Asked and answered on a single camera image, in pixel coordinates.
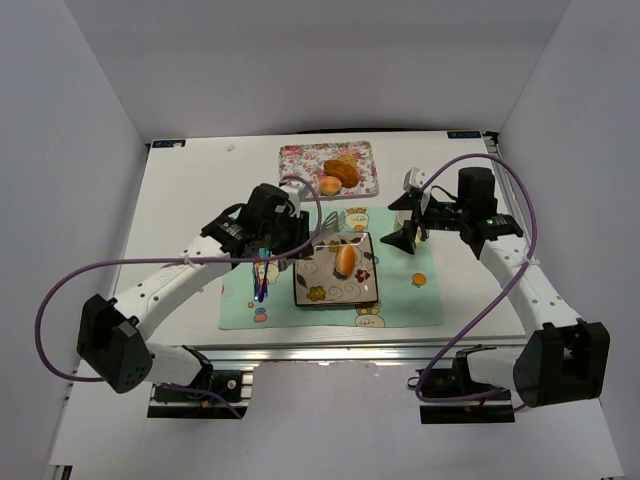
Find small round bun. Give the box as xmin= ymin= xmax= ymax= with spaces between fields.
xmin=319 ymin=176 xmax=342 ymax=196

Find brown oval bread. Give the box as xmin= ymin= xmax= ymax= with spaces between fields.
xmin=324 ymin=160 xmax=359 ymax=188

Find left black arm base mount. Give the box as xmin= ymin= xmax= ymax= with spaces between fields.
xmin=147 ymin=370 xmax=252 ymax=420

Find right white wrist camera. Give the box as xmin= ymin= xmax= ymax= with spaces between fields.
xmin=403 ymin=167 xmax=430 ymax=202

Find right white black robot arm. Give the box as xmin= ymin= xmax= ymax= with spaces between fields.
xmin=381 ymin=167 xmax=610 ymax=408

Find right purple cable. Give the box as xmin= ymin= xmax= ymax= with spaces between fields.
xmin=407 ymin=152 xmax=537 ymax=414

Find iridescent purple knife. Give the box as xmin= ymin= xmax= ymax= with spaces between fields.
xmin=252 ymin=262 xmax=264 ymax=303

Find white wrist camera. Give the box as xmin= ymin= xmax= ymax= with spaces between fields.
xmin=279 ymin=180 xmax=309 ymax=202
xmin=403 ymin=167 xmax=430 ymax=202

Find yellow seeded bread slice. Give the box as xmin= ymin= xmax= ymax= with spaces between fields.
xmin=338 ymin=155 xmax=358 ymax=170

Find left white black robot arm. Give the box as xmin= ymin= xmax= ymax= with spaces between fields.
xmin=77 ymin=176 xmax=313 ymax=394

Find purple cable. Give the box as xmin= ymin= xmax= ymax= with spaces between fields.
xmin=34 ymin=175 xmax=324 ymax=419
xmin=407 ymin=152 xmax=537 ymax=414

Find pale yellow mug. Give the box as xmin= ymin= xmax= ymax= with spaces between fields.
xmin=394 ymin=210 xmax=422 ymax=249

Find square floral plate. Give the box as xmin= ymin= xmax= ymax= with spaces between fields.
xmin=293 ymin=231 xmax=379 ymax=307

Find floral rectangular tray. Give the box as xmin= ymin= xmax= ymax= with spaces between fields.
xmin=279 ymin=141 xmax=379 ymax=199

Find silver metal tongs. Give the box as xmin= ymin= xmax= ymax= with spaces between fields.
xmin=309 ymin=211 xmax=346 ymax=247

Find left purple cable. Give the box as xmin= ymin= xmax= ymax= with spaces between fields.
xmin=34 ymin=175 xmax=324 ymax=419

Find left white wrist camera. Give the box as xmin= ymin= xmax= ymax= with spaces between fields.
xmin=279 ymin=180 xmax=309 ymax=202

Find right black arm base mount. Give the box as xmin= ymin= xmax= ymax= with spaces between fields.
xmin=407 ymin=345 xmax=516 ymax=425

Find iridescent purple spoon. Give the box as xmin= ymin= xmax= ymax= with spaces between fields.
xmin=262 ymin=261 xmax=279 ymax=302

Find orange white bread roll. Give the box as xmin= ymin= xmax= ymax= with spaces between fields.
xmin=334 ymin=244 xmax=357 ymax=278

